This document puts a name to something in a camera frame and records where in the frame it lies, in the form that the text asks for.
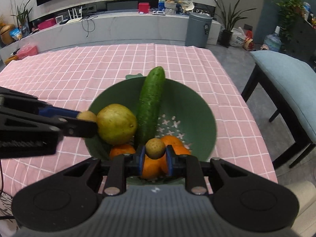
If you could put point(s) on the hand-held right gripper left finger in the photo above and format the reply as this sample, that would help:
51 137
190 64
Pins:
141 161

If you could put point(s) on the orange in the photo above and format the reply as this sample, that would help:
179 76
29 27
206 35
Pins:
150 167
172 140
182 150
122 151

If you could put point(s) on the pink box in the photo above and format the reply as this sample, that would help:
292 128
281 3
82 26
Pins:
47 24

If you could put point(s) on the blue cushioned bench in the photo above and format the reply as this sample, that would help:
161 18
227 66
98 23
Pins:
279 108

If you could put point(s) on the blue seat cushion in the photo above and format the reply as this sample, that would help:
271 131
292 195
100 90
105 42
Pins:
288 79

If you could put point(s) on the pink plastic bag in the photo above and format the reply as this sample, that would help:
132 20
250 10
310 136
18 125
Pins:
27 51

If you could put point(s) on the white router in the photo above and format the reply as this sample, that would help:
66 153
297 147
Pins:
75 18

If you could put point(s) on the green cucumber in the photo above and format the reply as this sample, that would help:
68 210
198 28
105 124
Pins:
149 103

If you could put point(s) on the long-leaf potted plant black pot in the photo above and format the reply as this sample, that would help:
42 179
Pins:
226 38

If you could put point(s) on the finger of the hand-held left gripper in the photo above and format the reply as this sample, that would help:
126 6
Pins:
81 128
59 112

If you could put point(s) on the dark cabinet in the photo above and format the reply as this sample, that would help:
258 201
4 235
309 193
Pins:
303 44

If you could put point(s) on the blue snack bag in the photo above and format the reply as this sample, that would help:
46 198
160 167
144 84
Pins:
15 34

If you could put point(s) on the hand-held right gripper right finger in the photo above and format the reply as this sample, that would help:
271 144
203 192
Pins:
169 161

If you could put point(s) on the red and orange bag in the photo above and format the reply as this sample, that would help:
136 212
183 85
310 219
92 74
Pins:
248 42

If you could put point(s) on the leafy ivy plant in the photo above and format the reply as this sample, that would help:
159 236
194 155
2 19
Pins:
288 9

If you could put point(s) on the green plastic colander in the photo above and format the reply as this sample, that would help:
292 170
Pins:
187 108

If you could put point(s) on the white frilled bag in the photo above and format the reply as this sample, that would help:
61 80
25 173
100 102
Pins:
170 8

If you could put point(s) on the white plastic bag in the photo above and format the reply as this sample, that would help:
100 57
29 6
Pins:
237 38

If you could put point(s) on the pink checked tablecloth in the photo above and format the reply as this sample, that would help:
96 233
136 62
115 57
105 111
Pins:
74 66

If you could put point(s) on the yellow-green pear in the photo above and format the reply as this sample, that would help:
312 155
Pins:
116 124

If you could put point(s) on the grey trash can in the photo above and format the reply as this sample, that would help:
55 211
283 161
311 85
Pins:
197 29

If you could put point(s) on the small brown round fruit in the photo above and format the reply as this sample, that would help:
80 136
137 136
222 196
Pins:
155 148
86 116

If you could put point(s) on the small white desk device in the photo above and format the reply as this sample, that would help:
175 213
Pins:
59 19

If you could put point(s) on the blue water jug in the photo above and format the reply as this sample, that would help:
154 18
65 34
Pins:
272 42

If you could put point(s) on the slender green potted plant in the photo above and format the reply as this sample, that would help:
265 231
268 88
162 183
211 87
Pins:
23 17

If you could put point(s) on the red box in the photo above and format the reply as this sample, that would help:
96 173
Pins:
143 8

